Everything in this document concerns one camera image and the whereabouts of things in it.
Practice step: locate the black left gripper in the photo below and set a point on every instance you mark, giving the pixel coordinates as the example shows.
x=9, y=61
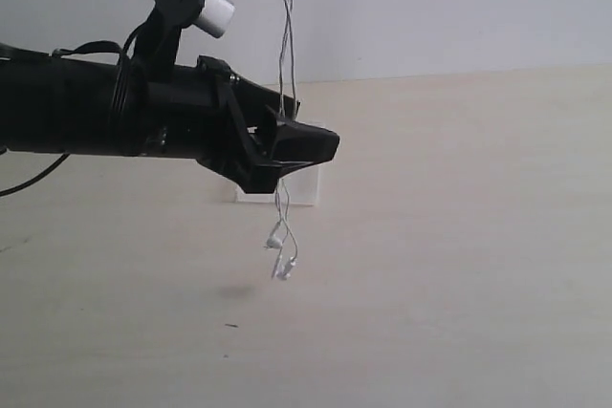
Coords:
x=211, y=114

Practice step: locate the clear plastic storage box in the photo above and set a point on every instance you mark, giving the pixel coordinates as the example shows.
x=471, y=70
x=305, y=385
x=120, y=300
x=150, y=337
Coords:
x=303, y=185

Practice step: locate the white wired earphones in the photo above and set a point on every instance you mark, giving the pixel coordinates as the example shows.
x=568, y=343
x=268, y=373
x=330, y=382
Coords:
x=281, y=238

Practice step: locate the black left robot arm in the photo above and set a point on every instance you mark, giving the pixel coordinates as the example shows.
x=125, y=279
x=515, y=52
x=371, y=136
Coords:
x=55, y=104

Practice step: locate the white-lens left wrist camera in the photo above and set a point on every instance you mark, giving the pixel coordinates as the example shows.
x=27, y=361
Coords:
x=157, y=39

